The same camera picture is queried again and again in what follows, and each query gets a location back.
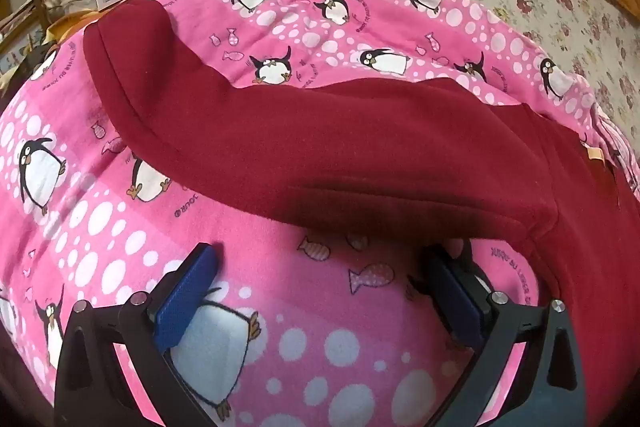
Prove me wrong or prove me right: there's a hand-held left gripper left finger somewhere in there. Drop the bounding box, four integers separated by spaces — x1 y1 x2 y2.
54 243 221 427

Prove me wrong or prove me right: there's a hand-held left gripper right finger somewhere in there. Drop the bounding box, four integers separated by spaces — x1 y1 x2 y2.
422 239 588 427

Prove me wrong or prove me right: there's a pink penguin print blanket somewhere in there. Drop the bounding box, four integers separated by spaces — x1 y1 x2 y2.
0 0 640 427

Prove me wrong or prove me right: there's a dark red sweatshirt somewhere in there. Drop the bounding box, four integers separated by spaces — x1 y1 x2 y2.
82 0 640 427

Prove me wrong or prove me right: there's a yellow cloth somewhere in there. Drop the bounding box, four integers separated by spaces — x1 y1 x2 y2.
42 0 178 45

